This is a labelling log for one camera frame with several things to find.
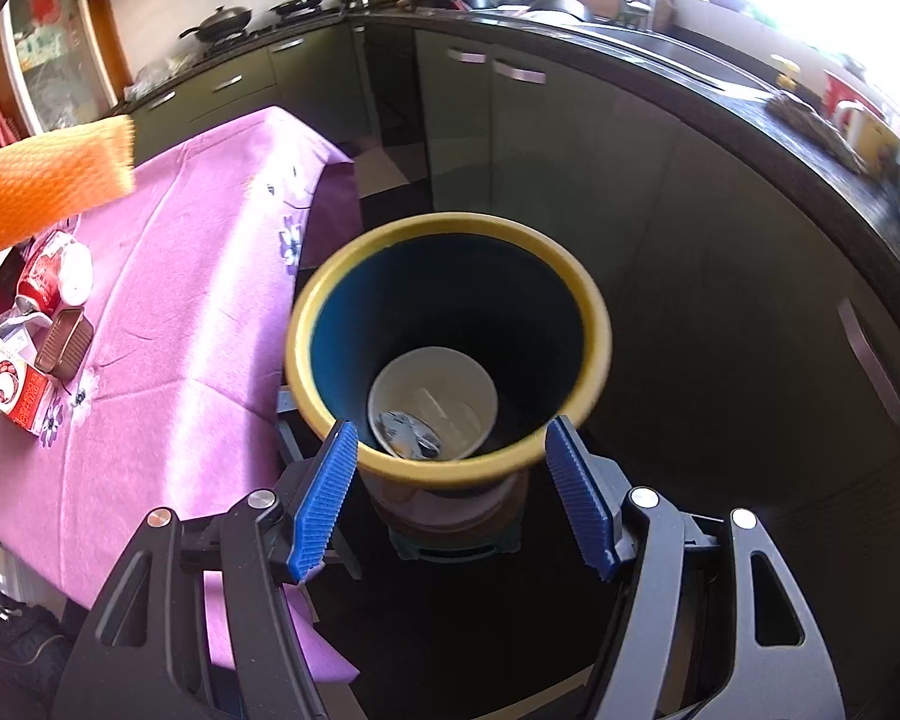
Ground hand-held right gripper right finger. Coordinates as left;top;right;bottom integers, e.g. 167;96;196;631
546;416;847;720

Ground pink floral tablecloth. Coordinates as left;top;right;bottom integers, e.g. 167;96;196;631
0;105;365;683

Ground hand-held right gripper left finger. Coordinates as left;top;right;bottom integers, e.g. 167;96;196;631
52;420;359;720

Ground clear plastic bag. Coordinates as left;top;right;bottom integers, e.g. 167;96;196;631
131;56;196;95

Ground crumpled printed wrapper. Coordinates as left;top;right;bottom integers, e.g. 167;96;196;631
379;411;441;460

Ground red white carton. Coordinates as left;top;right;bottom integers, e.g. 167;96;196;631
0;319;53;430

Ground yellow mug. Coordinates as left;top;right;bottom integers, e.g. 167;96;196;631
832;100;900;167

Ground orange foam sheet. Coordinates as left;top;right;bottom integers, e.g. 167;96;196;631
0;115;136;269

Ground brown plastic tray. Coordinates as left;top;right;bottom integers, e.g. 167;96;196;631
34;307;95;380

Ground red white box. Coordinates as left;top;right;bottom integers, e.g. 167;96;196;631
823;69;871;117

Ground green kitchen cabinets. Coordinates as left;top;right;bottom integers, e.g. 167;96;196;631
131;19;900;511

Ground black wok with lid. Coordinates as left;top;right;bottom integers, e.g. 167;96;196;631
180;6;254;43

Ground brown dish cloth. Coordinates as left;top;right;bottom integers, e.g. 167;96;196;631
766;90;867;173

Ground white paper cup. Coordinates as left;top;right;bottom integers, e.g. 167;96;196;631
367;346;498;461

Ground grey round bucket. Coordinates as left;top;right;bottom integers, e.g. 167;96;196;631
371;457;530;560

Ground red printed cup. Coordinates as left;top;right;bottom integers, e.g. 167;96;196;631
16;229;95;312

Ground orange-framed glass door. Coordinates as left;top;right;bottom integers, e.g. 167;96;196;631
0;0;132;137

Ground blue yellow-rimmed trash bin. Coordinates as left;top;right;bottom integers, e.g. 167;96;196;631
285;211;612;500

